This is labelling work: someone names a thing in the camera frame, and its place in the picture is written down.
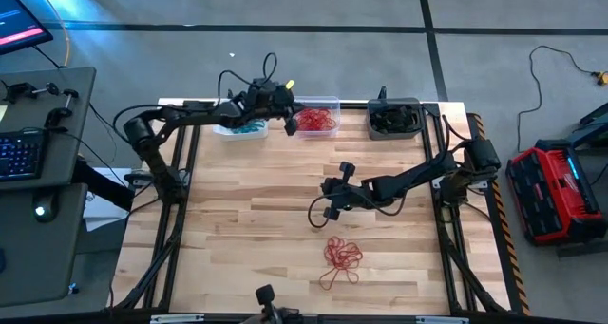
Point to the black floor tape line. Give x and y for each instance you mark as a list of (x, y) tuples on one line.
[(237, 28), (437, 72)]

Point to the grey plastic basket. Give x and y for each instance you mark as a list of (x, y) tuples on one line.
[(394, 137)]

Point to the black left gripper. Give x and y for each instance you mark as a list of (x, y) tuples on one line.
[(266, 103)]

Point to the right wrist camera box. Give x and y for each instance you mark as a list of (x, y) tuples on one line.
[(368, 194)]

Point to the black rubber band heap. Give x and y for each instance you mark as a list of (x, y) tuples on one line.
[(394, 117)]

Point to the grey desk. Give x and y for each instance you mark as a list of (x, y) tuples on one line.
[(38, 257)]

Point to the silver metal bracket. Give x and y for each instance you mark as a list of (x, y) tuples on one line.
[(176, 318), (446, 320)]

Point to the black frame bracket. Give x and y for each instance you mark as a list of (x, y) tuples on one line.
[(382, 93)]

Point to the black aluminium table frame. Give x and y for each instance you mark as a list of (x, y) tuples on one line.
[(273, 314)]

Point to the red black tool case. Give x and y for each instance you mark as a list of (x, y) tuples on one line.
[(551, 191)]

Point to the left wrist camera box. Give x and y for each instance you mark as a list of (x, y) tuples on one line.
[(275, 93)]

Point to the yellow tag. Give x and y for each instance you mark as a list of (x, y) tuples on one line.
[(290, 84)]

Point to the yellow black hazard tape strip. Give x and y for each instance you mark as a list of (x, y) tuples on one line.
[(509, 248)]

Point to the yellow plug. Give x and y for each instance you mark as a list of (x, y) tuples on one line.
[(602, 78)]

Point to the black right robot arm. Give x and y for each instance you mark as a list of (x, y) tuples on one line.
[(427, 172)]

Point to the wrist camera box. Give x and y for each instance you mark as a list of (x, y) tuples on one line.
[(275, 93), (368, 194)]

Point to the red rubber band pile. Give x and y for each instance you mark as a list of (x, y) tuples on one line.
[(342, 255), (316, 120), (328, 122)]

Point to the backlit black keyboard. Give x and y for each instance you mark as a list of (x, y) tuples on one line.
[(21, 155)]

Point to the black computer mouse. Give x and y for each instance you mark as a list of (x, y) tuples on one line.
[(45, 210)]

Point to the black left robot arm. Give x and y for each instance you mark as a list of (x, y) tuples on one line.
[(190, 117)]

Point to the black screw clamp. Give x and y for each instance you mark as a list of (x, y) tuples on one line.
[(19, 90), (57, 116)]

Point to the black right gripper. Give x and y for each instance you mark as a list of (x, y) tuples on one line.
[(347, 193)]

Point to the desk computer monitor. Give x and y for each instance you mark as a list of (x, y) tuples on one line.
[(19, 24)]

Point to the white plastic basket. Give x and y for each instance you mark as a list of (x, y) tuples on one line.
[(221, 133)]

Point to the white paper sheet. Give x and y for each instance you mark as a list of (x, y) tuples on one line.
[(102, 217)]

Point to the clear plastic basket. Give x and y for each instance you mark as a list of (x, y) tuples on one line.
[(332, 135)]

